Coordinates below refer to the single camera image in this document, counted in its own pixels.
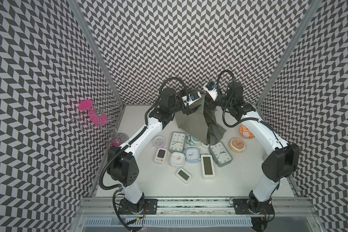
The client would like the green rectangular analog clock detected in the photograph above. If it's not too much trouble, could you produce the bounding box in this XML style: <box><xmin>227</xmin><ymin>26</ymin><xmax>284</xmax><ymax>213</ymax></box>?
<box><xmin>169</xmin><ymin>131</ymin><xmax>186</xmax><ymax>153</ymax></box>

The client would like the large green analog clock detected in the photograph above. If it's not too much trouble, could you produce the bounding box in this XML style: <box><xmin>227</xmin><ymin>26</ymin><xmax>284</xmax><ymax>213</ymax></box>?
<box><xmin>208</xmin><ymin>142</ymin><xmax>233</xmax><ymax>167</ymax></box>

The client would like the blue square alarm clock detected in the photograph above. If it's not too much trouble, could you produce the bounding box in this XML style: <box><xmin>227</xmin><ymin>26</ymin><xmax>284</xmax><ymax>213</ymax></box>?
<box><xmin>185</xmin><ymin>148</ymin><xmax>201</xmax><ymax>163</ymax></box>

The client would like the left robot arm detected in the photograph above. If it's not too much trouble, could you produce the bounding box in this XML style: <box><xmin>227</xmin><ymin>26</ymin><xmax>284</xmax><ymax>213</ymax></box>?
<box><xmin>98</xmin><ymin>77</ymin><xmax>189</xmax><ymax>213</ymax></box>

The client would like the orange patterned bowl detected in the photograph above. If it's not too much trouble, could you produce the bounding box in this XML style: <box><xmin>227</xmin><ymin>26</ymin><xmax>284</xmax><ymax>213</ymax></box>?
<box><xmin>239</xmin><ymin>125</ymin><xmax>255</xmax><ymax>139</ymax></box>

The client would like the tall white digital clock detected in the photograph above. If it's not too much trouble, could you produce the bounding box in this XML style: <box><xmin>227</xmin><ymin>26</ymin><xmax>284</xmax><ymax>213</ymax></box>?
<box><xmin>201</xmin><ymin>154</ymin><xmax>216</xmax><ymax>179</ymax></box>

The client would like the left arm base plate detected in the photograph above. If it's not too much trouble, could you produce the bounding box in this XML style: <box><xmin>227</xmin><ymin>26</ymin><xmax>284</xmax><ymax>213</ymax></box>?
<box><xmin>118</xmin><ymin>198</ymin><xmax>158</xmax><ymax>215</ymax></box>

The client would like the orange round clock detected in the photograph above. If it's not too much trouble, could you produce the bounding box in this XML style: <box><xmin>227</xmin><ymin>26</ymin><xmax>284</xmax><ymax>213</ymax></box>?
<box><xmin>229</xmin><ymin>137</ymin><xmax>246</xmax><ymax>153</ymax></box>

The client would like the white tilted digital clock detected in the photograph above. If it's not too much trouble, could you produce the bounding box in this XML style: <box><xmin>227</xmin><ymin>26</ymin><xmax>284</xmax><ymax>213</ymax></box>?
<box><xmin>176</xmin><ymin>168</ymin><xmax>192</xmax><ymax>184</ymax></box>

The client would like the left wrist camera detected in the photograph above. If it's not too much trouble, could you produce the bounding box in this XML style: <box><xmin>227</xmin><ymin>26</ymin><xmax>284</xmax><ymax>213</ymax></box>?
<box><xmin>188</xmin><ymin>91</ymin><xmax>202</xmax><ymax>104</ymax></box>

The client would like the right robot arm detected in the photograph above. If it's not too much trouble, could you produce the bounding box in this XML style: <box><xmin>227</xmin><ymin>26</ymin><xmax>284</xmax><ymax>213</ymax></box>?
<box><xmin>211</xmin><ymin>70</ymin><xmax>300</xmax><ymax>214</ymax></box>

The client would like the pink round alarm clock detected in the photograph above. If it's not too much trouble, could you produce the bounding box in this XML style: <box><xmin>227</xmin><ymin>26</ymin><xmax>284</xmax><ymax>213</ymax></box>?
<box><xmin>152</xmin><ymin>135</ymin><xmax>166</xmax><ymax>148</ymax></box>

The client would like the blue twin-bell alarm clock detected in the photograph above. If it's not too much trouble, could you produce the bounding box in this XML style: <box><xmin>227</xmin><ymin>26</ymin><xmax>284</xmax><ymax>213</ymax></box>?
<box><xmin>186</xmin><ymin>135</ymin><xmax>202</xmax><ymax>147</ymax></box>

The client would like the green canvas bag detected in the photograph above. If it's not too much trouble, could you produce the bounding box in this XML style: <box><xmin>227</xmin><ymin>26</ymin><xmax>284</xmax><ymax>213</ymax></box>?
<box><xmin>175</xmin><ymin>94</ymin><xmax>226</xmax><ymax>145</ymax></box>

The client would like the white square analog clock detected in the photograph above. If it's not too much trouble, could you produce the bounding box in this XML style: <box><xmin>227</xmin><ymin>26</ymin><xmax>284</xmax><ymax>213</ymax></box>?
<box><xmin>170</xmin><ymin>152</ymin><xmax>186</xmax><ymax>168</ymax></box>

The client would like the aluminium front rail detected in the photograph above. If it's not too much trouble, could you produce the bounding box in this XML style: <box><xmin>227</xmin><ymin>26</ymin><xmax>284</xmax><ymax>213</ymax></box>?
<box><xmin>76</xmin><ymin>196</ymin><xmax>318</xmax><ymax>217</ymax></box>

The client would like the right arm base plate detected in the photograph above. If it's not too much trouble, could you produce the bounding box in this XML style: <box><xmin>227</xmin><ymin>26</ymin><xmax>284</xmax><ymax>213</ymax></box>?
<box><xmin>232</xmin><ymin>198</ymin><xmax>275</xmax><ymax>215</ymax></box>

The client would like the white timer with orange buttons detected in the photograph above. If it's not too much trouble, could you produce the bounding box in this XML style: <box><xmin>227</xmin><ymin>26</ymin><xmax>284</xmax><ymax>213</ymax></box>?
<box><xmin>154</xmin><ymin>148</ymin><xmax>168</xmax><ymax>164</ymax></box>

